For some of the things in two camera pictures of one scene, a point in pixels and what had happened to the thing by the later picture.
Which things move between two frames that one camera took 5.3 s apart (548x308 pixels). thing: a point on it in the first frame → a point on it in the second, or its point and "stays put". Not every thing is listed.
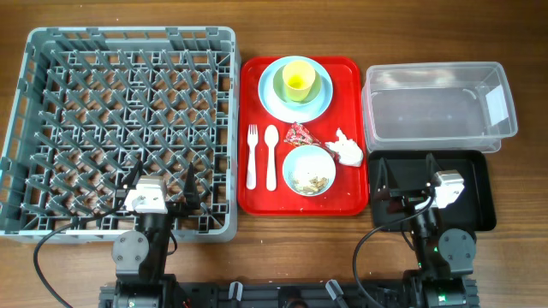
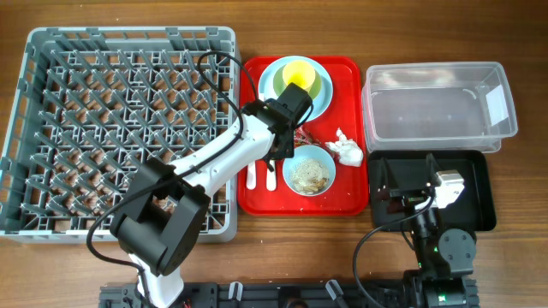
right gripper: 405,198 stays put
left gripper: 180,209 → 288,151
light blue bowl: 309,170 stays put
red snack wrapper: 299,135 stays put
